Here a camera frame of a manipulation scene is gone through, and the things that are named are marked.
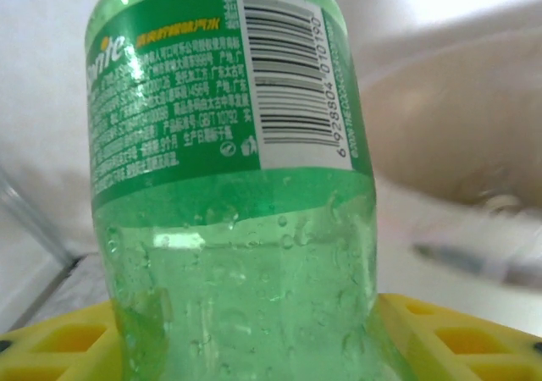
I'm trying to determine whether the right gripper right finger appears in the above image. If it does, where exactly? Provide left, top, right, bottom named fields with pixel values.
left=374, top=292, right=542, bottom=381

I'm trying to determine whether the aluminium frame post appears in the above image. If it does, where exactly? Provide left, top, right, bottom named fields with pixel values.
left=0, top=163, right=80, bottom=272

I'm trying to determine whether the beige plastic bin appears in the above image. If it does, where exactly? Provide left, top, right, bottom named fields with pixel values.
left=359, top=29, right=542, bottom=213

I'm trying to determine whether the green plastic Sprite bottle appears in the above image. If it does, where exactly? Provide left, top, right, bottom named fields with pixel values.
left=84, top=0, right=407, bottom=381

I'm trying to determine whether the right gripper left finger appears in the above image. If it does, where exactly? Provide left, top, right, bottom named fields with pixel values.
left=0, top=302, right=128, bottom=381

